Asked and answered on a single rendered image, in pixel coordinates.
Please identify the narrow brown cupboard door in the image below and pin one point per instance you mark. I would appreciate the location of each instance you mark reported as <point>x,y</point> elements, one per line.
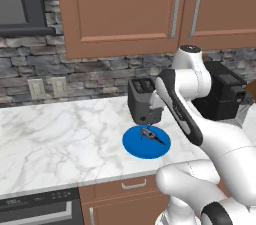
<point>230,2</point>

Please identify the brown base cupboard door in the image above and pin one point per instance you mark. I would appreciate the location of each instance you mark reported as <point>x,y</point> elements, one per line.
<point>133,212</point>

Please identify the black oven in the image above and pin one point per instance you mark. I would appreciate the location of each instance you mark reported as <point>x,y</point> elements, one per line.
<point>36,202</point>

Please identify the black coffee machine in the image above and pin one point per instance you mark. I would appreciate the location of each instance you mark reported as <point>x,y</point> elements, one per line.
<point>223,99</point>

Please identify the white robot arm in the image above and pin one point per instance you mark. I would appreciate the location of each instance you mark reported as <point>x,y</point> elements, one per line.
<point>230,155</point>

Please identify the grey fish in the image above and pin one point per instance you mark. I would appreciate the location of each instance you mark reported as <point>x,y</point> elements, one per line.
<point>148,133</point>

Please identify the blue round plate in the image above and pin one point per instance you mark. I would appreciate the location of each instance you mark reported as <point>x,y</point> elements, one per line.
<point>140,149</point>

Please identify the brown wooden board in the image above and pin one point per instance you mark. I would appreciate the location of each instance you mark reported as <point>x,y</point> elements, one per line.
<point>252,90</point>

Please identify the grey wall socket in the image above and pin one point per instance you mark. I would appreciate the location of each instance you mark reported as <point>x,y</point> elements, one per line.
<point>59,86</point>
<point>36,89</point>

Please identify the brown drawer front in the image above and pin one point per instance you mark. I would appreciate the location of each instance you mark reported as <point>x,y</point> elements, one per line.
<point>106,189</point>

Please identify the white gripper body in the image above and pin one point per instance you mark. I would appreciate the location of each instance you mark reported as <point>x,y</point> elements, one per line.
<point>155,101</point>

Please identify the dark grey toaster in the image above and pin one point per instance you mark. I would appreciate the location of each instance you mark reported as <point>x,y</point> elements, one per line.
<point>138,102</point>

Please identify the wide brown cupboard door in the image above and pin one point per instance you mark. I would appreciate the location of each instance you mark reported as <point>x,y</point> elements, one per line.
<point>123,9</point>

